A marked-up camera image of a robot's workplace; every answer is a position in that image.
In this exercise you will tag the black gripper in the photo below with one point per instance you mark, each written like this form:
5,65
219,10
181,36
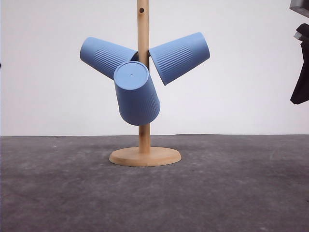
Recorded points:
301,92

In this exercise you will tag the blue cup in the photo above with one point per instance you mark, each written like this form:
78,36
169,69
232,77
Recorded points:
105,56
174,59

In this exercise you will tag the large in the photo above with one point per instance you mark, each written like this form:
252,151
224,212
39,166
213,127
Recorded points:
138,101

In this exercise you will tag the wooden mug tree stand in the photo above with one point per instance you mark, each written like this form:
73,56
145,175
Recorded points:
144,155

